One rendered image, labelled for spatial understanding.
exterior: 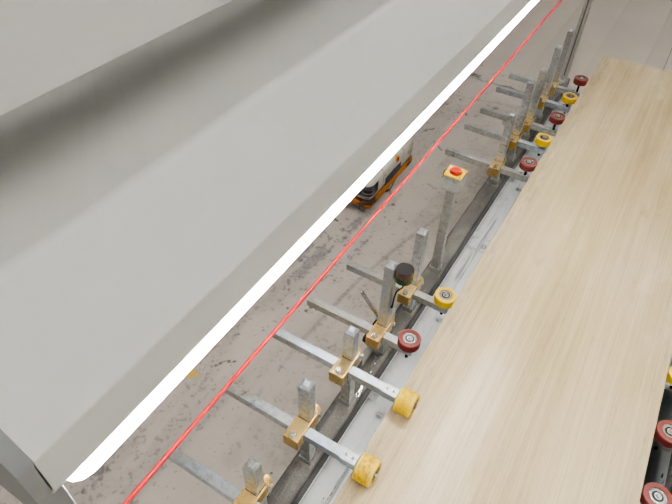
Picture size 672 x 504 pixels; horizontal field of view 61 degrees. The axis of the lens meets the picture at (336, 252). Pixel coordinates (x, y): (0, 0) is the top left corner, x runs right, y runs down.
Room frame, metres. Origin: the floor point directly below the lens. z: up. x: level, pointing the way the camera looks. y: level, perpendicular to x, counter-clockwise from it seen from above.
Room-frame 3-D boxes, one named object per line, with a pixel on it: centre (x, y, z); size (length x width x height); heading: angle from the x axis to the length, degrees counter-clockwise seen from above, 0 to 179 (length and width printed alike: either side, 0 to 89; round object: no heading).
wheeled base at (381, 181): (3.30, -0.10, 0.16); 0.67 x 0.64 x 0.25; 150
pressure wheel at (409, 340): (1.19, -0.26, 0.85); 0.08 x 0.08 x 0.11
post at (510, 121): (2.37, -0.80, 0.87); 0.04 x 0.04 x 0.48; 60
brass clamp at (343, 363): (1.04, -0.05, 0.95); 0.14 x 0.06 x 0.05; 150
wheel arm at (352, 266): (1.49, -0.24, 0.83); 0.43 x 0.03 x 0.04; 60
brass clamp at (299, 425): (0.83, 0.08, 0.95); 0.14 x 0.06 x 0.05; 150
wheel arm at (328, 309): (1.29, -0.09, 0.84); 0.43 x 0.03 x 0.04; 60
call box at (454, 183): (1.72, -0.44, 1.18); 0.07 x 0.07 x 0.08; 60
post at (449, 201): (1.73, -0.44, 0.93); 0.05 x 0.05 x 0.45; 60
